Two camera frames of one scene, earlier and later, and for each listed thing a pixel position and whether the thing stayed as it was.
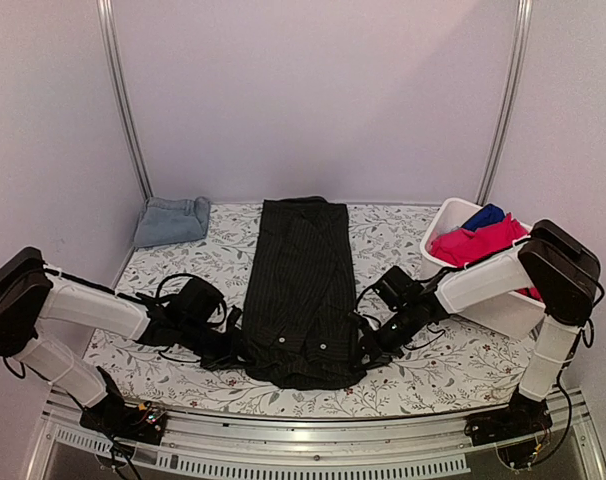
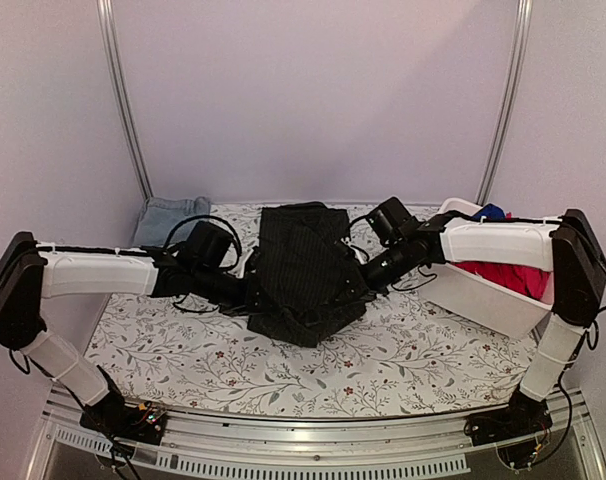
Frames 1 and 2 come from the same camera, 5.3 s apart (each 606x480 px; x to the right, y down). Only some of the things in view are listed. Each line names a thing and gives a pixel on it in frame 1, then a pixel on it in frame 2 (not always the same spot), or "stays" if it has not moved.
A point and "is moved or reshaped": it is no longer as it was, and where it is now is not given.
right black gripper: [378, 354] -> [370, 288]
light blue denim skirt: [166, 220] stays
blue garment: [488, 214] stays
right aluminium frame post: [511, 102] stays
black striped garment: [300, 333] is moved or reshaped
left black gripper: [233, 348] -> [244, 300]
